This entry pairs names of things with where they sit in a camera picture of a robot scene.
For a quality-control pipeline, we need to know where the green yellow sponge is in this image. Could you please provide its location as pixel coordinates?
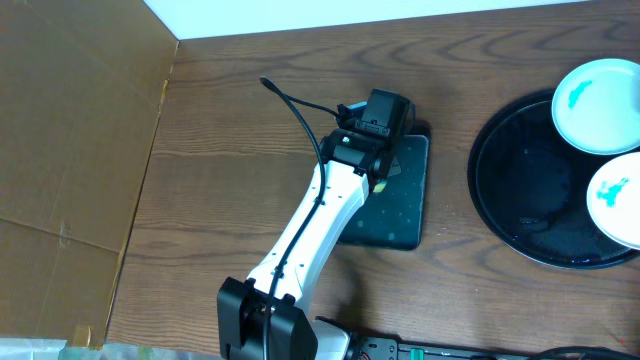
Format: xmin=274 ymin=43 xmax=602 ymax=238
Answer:
xmin=372 ymin=180 xmax=387 ymax=193

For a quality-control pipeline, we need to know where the white plate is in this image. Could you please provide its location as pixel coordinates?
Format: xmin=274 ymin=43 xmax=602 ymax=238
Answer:
xmin=586 ymin=152 xmax=640 ymax=250
xmin=551 ymin=58 xmax=639 ymax=155

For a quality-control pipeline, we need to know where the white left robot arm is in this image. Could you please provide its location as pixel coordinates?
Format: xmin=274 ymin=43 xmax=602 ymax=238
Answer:
xmin=217 ymin=129 xmax=394 ymax=360

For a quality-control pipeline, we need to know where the black rectangular tray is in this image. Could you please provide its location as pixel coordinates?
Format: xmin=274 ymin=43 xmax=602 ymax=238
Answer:
xmin=338 ymin=119 xmax=431 ymax=251

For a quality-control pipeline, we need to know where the round black tray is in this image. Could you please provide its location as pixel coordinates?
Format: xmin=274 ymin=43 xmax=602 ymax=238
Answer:
xmin=467 ymin=89 xmax=639 ymax=269

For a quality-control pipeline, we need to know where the brown cardboard panel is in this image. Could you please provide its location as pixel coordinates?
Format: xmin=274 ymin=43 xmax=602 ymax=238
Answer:
xmin=1 ymin=0 xmax=177 ymax=347

